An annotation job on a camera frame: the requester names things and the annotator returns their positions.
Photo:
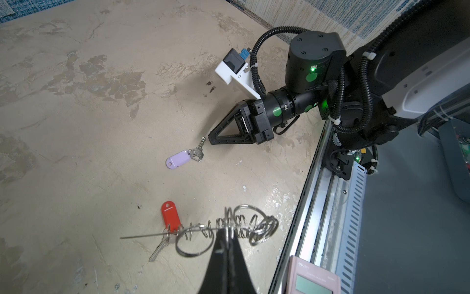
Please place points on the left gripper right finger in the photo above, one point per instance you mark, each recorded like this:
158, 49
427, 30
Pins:
238, 277

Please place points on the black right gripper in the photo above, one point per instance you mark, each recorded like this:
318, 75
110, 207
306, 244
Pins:
244, 124

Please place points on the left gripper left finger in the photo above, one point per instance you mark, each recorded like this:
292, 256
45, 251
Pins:
216, 278

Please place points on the key with red tag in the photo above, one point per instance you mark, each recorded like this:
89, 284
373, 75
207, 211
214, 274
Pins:
172, 225

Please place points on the key with purple tag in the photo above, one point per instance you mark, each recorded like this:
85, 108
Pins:
185, 156

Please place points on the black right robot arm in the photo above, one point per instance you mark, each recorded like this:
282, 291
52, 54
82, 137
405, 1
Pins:
368, 97

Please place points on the blue tray with keys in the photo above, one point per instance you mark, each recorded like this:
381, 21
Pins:
455, 139

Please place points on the pink calculator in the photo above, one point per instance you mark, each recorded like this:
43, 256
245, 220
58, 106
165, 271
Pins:
306, 278

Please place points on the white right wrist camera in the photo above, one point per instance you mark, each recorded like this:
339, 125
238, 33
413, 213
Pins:
234, 68

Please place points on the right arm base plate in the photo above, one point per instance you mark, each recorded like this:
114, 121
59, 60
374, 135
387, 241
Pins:
341, 161

